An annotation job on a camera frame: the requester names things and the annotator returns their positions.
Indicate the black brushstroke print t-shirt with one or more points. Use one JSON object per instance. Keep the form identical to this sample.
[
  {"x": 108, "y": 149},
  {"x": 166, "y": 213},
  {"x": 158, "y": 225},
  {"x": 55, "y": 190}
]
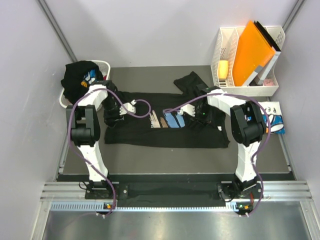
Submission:
[{"x": 168, "y": 130}]

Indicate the folded white daisy t-shirt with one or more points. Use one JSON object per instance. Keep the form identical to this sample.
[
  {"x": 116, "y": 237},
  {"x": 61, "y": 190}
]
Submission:
[{"x": 274, "y": 114}]

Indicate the dark grey table mat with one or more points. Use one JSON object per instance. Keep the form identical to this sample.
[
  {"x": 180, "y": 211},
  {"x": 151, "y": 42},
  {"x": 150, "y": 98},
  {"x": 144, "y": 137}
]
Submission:
[{"x": 125, "y": 159}]

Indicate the pink small item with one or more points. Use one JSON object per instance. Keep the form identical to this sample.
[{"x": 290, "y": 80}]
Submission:
[{"x": 268, "y": 82}]

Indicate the black daisy print t-shirt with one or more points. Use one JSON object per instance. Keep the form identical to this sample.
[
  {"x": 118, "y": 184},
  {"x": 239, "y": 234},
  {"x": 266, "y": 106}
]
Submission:
[{"x": 78, "y": 77}]

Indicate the black folder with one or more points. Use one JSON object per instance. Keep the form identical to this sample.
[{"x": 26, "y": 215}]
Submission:
[{"x": 267, "y": 36}]

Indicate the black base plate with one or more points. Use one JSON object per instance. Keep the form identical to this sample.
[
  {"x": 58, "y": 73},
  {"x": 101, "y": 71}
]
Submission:
[{"x": 170, "y": 190}]

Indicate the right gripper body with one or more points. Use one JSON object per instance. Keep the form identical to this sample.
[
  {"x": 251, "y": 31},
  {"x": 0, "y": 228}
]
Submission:
[{"x": 203, "y": 113}]

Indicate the aluminium frame rail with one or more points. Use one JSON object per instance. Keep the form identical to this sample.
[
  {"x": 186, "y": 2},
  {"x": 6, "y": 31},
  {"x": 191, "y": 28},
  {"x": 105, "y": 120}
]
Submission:
[{"x": 288, "y": 190}]

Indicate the white grey binder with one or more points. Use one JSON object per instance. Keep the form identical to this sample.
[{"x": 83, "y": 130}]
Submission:
[{"x": 261, "y": 73}]

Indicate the grey cable duct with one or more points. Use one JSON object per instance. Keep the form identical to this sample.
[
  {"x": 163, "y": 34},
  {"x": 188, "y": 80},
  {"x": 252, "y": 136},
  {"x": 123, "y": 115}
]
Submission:
[{"x": 105, "y": 207}]

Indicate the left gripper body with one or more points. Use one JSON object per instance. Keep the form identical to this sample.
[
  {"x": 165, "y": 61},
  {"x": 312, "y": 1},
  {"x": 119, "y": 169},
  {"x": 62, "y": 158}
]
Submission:
[{"x": 111, "y": 111}]

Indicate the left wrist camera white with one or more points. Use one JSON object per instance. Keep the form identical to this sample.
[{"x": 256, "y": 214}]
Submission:
[{"x": 128, "y": 108}]

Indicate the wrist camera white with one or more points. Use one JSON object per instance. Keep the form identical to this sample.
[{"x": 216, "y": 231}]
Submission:
[
  {"x": 128, "y": 108},
  {"x": 187, "y": 109}
]

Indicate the yellow sponge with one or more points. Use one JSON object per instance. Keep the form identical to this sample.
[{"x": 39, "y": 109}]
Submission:
[{"x": 223, "y": 69}]

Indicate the white file organizer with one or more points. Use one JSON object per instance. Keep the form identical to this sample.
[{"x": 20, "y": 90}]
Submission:
[{"x": 225, "y": 49}]

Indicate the orange folder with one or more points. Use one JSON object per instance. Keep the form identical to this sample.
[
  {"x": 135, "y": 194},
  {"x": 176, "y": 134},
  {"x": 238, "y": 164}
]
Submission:
[{"x": 252, "y": 51}]

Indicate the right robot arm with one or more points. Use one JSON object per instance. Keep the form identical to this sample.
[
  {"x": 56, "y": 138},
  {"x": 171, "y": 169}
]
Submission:
[{"x": 247, "y": 128}]

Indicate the white laundry basket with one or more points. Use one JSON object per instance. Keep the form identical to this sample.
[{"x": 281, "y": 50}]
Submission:
[{"x": 105, "y": 69}]

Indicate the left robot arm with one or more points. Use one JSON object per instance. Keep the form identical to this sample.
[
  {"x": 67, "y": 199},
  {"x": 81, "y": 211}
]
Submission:
[{"x": 83, "y": 126}]

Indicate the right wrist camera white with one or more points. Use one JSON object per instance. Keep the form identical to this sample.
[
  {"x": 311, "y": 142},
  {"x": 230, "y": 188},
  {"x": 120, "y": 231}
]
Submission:
[{"x": 187, "y": 109}]

